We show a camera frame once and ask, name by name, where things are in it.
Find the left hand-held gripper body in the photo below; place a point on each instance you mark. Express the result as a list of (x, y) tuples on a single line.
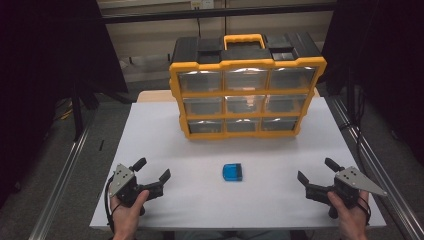
[(121, 180)]

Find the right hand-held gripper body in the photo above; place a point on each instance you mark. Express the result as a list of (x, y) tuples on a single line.
[(353, 180)]

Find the small blue plastic case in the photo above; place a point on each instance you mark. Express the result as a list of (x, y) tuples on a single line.
[(232, 172)]

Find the clear plastic drawer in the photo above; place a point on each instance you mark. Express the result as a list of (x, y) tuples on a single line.
[(242, 125)]

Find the yellow black drawer organizer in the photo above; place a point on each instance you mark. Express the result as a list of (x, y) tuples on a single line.
[(246, 65)]

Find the person's left hand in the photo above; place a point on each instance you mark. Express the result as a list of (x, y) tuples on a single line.
[(126, 220)]

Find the person's right hand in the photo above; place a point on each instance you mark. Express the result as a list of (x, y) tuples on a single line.
[(353, 223)]

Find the small black floor item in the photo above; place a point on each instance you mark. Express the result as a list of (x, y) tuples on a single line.
[(101, 145)]

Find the black metal stand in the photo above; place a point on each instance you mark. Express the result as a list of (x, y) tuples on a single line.
[(77, 110)]

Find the black curtain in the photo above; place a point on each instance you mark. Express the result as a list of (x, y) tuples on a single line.
[(386, 66), (40, 66)]

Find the black horizontal bar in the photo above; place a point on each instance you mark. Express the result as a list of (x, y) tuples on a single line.
[(166, 15)]

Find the aluminium frame rail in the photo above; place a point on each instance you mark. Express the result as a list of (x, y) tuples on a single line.
[(383, 173), (63, 180)]

